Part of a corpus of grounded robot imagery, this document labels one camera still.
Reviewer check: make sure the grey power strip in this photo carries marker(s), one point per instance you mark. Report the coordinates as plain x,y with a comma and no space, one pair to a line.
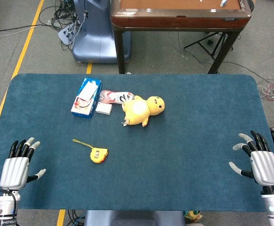
65,35

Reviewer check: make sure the small white box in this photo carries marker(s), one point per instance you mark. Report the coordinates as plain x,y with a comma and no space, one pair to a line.
104,109

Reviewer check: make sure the brown wooden game table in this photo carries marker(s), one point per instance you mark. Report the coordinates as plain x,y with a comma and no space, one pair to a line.
181,21

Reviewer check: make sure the blue-grey machine base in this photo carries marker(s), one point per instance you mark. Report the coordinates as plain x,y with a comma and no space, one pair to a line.
96,44

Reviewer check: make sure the black tripod stand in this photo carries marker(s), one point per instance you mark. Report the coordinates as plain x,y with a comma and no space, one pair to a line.
206,43

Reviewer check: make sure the teal table cloth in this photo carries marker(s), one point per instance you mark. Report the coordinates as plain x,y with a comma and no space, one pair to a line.
151,153

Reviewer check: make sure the white blue small item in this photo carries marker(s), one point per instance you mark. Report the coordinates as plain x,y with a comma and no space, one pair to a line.
223,2

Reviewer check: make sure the yellow tape measure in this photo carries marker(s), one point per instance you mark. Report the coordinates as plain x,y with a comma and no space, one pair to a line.
98,155

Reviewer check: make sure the yellow toy under table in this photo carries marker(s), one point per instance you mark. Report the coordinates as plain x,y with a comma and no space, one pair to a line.
193,215

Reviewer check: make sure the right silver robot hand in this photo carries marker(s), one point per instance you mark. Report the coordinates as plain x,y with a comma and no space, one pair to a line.
266,168

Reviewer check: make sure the pink white plastic package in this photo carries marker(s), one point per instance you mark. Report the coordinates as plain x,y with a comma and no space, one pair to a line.
114,96

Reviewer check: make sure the grey-blue robot torso base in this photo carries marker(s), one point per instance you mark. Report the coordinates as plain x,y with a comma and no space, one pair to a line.
132,219

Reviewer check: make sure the blue tissue box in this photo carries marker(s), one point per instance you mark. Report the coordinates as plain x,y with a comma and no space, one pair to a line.
80,108

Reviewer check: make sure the white tissue pack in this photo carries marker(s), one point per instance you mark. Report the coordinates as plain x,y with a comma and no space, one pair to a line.
88,90

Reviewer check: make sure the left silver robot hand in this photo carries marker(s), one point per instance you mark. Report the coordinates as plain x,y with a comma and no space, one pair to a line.
13,173

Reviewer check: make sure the yellow plush duck toy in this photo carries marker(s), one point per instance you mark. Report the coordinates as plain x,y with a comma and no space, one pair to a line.
139,110

